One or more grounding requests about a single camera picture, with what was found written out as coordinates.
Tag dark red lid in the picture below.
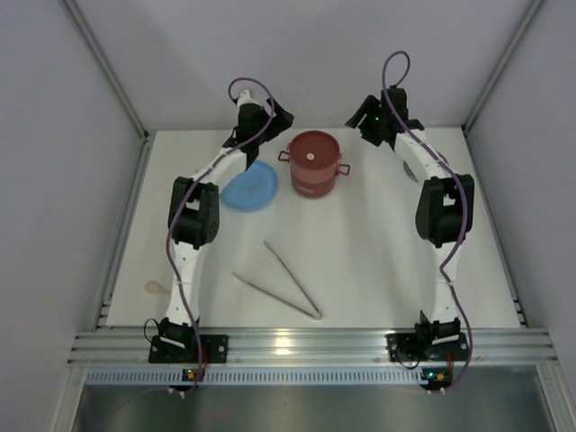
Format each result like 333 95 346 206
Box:
288 130 341 170

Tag pink lunch container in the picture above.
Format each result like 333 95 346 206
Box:
278 130 350 184

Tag dark red lunch container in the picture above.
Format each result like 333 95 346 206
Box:
291 175 337 199

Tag metal tongs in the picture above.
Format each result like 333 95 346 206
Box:
231 240 323 321

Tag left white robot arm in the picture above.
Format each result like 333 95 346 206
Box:
148 91 293 365

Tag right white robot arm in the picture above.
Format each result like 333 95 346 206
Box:
346 85 475 362

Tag grey top lid with clasps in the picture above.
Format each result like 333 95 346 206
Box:
403 155 422 183

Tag blue plate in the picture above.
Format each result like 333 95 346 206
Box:
220 160 279 212

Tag wooden spoon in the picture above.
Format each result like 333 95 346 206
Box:
145 281 172 296

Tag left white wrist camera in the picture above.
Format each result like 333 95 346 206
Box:
236 88 259 108

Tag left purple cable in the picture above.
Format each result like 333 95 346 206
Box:
164 77 276 397

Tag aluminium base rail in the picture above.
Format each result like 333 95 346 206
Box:
67 328 558 386

